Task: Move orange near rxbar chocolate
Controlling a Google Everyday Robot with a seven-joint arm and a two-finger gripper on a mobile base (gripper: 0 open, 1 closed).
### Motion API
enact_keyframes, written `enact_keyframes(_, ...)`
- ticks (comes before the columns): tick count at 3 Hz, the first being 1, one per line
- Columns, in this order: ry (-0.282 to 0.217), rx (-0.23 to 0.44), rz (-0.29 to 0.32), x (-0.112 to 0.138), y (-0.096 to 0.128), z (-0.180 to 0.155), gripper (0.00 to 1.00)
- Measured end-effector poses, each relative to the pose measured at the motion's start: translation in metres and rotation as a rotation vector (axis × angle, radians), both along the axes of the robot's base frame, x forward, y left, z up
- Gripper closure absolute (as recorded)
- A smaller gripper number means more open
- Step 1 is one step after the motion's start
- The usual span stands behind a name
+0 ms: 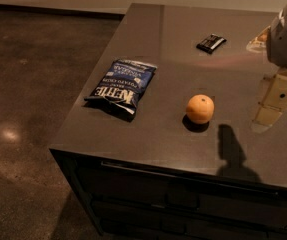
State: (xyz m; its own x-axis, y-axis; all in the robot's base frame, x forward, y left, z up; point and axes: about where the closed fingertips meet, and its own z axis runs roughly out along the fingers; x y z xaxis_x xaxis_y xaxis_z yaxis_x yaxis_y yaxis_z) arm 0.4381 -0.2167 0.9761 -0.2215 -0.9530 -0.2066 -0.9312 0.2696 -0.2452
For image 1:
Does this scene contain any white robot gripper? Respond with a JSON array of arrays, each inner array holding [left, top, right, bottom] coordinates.
[[246, 4, 287, 127]]

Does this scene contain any orange fruit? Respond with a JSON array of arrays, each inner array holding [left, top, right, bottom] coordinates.
[[186, 95, 214, 124]]

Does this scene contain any black rxbar chocolate bar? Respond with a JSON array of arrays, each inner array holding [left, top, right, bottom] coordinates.
[[196, 34, 226, 54]]

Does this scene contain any blue Kettle chips bag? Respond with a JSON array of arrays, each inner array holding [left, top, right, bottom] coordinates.
[[84, 59, 157, 115]]

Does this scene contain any dark cabinet with drawers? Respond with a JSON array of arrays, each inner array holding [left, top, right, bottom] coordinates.
[[50, 4, 287, 240]]

